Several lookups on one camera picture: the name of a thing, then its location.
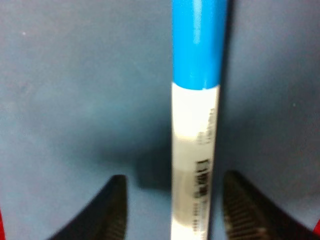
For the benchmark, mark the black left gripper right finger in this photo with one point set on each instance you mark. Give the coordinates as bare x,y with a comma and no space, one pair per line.
250,215

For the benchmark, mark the white blue marker pen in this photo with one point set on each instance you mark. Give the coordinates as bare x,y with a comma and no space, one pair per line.
198,32

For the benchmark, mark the blue hardcover notebook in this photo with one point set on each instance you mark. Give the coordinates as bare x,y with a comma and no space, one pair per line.
85,93

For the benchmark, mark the red velvet tablecloth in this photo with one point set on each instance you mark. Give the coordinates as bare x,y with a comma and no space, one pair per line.
2,230

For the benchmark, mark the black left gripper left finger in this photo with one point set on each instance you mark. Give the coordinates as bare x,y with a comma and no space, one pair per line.
104,218

